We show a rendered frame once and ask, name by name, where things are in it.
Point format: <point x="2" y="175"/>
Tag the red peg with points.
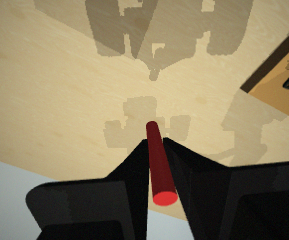
<point x="163" y="188"/>

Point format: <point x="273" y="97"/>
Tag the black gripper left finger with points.
<point x="122" y="195"/>

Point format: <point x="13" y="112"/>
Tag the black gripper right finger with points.
<point x="210" y="192"/>

